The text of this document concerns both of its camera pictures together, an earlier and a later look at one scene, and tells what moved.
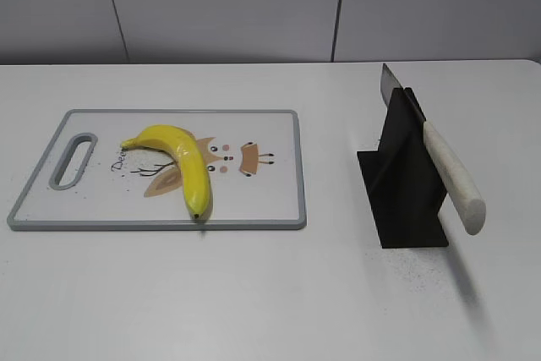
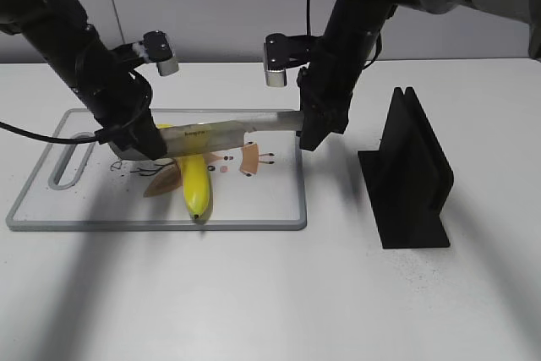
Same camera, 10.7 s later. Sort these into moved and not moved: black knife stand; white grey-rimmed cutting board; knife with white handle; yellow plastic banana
Moved: knife with white handle
Not moved: white grey-rimmed cutting board; yellow plastic banana; black knife stand
